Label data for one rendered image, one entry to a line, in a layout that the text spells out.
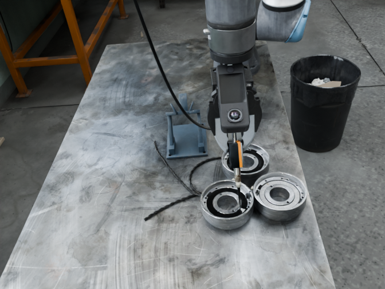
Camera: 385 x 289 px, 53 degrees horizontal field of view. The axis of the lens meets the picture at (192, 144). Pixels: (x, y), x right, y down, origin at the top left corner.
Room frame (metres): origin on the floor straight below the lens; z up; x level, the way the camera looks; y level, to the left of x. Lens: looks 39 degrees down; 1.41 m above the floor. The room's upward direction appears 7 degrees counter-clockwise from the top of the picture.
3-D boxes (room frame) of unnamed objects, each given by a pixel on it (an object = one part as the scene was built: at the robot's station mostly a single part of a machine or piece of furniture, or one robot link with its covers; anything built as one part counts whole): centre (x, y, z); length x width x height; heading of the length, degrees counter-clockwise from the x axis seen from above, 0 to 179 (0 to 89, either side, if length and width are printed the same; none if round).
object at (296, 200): (0.52, -0.16, 0.82); 0.08 x 0.08 x 0.02
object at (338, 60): (1.66, -0.70, 0.21); 0.34 x 0.34 x 0.43
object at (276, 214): (0.52, -0.16, 0.82); 0.10 x 0.10 x 0.04
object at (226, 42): (0.58, -0.08, 1.15); 0.08 x 0.08 x 0.05
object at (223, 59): (0.59, -0.08, 1.07); 0.09 x 0.08 x 0.12; 177
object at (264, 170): (0.63, -0.11, 0.82); 0.10 x 0.10 x 0.04
